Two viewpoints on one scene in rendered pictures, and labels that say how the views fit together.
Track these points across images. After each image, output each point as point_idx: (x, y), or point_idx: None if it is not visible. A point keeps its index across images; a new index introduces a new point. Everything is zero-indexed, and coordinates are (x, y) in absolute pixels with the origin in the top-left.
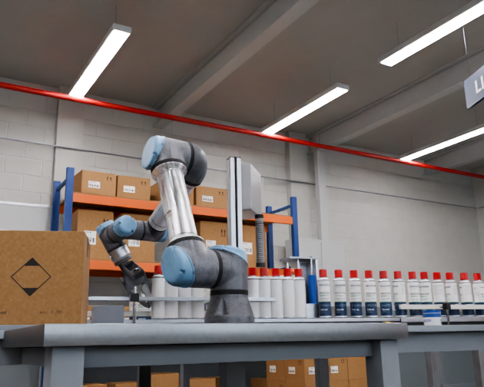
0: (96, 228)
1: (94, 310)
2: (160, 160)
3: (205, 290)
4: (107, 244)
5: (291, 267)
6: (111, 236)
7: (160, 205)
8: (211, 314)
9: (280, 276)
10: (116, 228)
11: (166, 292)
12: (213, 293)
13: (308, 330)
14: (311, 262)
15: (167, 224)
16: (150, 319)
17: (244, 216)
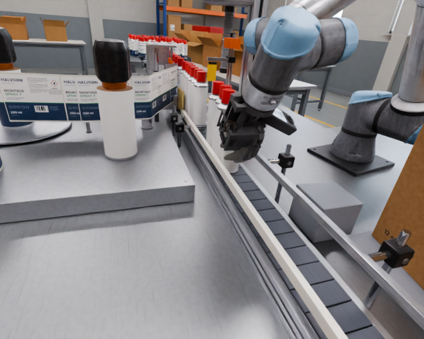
0: (310, 33)
1: (359, 210)
2: None
3: (22, 81)
4: (294, 77)
5: (151, 52)
6: (322, 64)
7: (336, 5)
8: (374, 153)
9: (170, 68)
10: (349, 51)
11: None
12: (375, 136)
13: None
14: (172, 49)
15: None
16: (253, 175)
17: (221, 4)
